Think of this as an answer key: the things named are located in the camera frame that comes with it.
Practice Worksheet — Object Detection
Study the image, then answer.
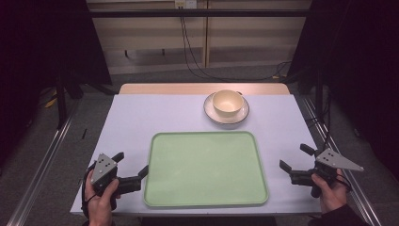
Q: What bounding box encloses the metal floor rail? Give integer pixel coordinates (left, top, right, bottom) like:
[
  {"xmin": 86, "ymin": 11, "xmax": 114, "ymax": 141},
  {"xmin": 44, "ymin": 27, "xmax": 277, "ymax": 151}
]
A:
[
  {"xmin": 6, "ymin": 100, "xmax": 83, "ymax": 226},
  {"xmin": 301, "ymin": 96, "xmax": 383, "ymax": 226}
]

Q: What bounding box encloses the white wall socket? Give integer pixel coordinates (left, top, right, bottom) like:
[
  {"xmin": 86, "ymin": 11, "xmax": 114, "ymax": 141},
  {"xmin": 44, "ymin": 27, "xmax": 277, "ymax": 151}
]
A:
[{"xmin": 174, "ymin": 0, "xmax": 198, "ymax": 9}]

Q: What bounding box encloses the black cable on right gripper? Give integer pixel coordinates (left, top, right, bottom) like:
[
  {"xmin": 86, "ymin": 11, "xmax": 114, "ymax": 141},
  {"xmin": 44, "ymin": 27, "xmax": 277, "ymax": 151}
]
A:
[{"xmin": 334, "ymin": 172, "xmax": 353, "ymax": 191}]

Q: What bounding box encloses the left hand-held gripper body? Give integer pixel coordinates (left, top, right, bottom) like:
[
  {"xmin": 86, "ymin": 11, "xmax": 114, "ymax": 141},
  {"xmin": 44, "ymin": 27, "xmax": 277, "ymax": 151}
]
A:
[{"xmin": 89, "ymin": 153, "xmax": 143, "ymax": 211}]

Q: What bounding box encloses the black metal stand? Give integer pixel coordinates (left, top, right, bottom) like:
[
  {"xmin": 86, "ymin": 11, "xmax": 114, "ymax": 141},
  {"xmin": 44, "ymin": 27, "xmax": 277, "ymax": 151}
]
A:
[
  {"xmin": 55, "ymin": 72, "xmax": 69, "ymax": 130},
  {"xmin": 314, "ymin": 18, "xmax": 326, "ymax": 121}
]

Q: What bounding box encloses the white table cover sheet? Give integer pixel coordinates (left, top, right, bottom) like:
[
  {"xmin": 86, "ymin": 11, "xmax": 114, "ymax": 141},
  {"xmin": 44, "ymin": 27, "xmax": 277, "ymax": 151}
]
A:
[{"xmin": 70, "ymin": 93, "xmax": 323, "ymax": 217}]

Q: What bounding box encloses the yellow floor tape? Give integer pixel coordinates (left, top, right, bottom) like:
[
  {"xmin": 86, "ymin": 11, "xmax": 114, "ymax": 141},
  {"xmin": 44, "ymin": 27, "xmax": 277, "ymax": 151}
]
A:
[{"xmin": 44, "ymin": 89, "xmax": 59, "ymax": 109}]

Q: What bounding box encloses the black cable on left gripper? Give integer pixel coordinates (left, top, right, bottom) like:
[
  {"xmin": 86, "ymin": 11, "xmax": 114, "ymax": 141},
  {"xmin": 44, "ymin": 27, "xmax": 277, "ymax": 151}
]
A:
[{"xmin": 80, "ymin": 162, "xmax": 99, "ymax": 219}]

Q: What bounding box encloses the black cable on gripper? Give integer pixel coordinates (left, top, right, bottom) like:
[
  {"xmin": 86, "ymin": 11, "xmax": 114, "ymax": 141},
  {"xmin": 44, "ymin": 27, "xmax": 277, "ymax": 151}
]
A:
[
  {"xmin": 80, "ymin": 162, "xmax": 99, "ymax": 219},
  {"xmin": 334, "ymin": 172, "xmax": 353, "ymax": 191}
]

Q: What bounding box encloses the wooden vertical post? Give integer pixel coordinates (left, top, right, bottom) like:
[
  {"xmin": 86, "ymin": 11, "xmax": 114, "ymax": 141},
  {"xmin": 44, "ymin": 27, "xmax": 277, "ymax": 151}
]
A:
[{"xmin": 202, "ymin": 0, "xmax": 211, "ymax": 69}]

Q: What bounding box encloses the wooden table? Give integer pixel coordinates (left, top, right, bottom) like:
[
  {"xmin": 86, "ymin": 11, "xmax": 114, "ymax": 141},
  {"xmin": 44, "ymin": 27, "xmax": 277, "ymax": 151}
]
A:
[{"xmin": 119, "ymin": 82, "xmax": 291, "ymax": 96}]

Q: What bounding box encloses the black horizontal metal bar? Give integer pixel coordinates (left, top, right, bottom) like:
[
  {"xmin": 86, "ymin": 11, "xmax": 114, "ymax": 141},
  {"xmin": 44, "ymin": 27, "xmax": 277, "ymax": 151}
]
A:
[{"xmin": 88, "ymin": 8, "xmax": 312, "ymax": 19}]

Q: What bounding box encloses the person's left hand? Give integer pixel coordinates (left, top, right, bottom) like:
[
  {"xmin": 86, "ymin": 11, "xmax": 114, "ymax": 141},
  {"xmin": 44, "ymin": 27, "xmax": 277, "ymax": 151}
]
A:
[{"xmin": 84, "ymin": 169, "xmax": 121, "ymax": 222}]

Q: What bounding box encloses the light green plastic tray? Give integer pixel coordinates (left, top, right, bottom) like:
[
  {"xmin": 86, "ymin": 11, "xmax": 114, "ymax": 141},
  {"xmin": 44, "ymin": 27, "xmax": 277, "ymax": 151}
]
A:
[{"xmin": 143, "ymin": 130, "xmax": 270, "ymax": 208}]

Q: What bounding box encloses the black wall cable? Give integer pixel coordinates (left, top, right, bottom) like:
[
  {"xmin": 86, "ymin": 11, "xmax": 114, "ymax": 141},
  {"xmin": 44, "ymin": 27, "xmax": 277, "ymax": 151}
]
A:
[
  {"xmin": 180, "ymin": 17, "xmax": 239, "ymax": 81},
  {"xmin": 179, "ymin": 6, "xmax": 293, "ymax": 83}
]

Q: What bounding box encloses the person's right hand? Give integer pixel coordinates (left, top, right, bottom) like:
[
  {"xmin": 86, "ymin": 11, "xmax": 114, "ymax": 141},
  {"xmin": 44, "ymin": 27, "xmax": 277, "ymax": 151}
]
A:
[{"xmin": 311, "ymin": 169, "xmax": 349, "ymax": 215}]

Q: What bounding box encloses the dark curtain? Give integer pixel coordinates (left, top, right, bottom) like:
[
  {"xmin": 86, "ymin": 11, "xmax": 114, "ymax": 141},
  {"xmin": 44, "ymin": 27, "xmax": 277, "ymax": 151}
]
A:
[
  {"xmin": 286, "ymin": 0, "xmax": 399, "ymax": 182},
  {"xmin": 0, "ymin": 0, "xmax": 113, "ymax": 164}
]

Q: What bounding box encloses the cream plate with dark rim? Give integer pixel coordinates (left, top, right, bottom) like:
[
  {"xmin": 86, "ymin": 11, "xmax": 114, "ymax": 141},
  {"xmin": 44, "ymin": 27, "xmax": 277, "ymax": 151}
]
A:
[{"xmin": 202, "ymin": 92, "xmax": 251, "ymax": 126}]

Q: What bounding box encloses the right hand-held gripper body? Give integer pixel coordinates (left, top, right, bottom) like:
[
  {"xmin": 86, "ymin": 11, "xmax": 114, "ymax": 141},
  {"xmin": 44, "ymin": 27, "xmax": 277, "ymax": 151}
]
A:
[{"xmin": 290, "ymin": 148, "xmax": 365, "ymax": 199}]

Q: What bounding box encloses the cream cup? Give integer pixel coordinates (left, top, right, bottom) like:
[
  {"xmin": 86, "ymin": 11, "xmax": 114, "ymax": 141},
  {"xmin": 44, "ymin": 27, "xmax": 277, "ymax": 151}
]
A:
[{"xmin": 212, "ymin": 89, "xmax": 245, "ymax": 115}]

